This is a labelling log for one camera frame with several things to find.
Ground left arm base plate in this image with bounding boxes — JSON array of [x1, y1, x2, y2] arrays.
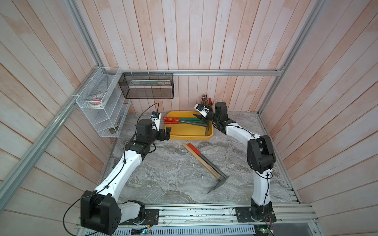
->
[[120, 208, 159, 226]]

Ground white wire wall shelf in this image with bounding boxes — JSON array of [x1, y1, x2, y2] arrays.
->
[[76, 67, 131, 138]]

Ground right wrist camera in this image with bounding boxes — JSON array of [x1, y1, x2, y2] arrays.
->
[[195, 104, 210, 117]]

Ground grey hoe red grip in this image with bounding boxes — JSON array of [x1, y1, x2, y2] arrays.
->
[[163, 120, 210, 127], [187, 144, 229, 193]]

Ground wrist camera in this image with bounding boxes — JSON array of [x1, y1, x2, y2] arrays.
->
[[195, 104, 210, 117], [151, 111, 162, 131]]

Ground black mesh wall basket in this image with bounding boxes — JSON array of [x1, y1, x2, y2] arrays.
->
[[118, 72, 175, 99]]

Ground yellow plastic storage box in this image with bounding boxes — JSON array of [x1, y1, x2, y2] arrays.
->
[[164, 111, 214, 141]]

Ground tape roll on shelf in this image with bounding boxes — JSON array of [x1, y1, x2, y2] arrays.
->
[[88, 94, 104, 108]]

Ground pens in red cup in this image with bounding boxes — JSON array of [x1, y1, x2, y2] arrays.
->
[[201, 94, 209, 105]]

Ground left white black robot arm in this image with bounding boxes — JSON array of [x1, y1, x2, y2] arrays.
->
[[80, 112, 171, 235]]

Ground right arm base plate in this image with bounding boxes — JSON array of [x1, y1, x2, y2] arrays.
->
[[233, 206, 277, 223]]

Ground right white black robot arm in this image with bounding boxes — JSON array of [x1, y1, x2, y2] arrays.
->
[[195, 102, 276, 207]]

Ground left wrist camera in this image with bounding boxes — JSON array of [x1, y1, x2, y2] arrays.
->
[[151, 111, 162, 131]]

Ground green hoe red grip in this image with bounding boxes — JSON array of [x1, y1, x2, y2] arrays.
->
[[164, 118, 210, 136], [163, 117, 201, 123]]

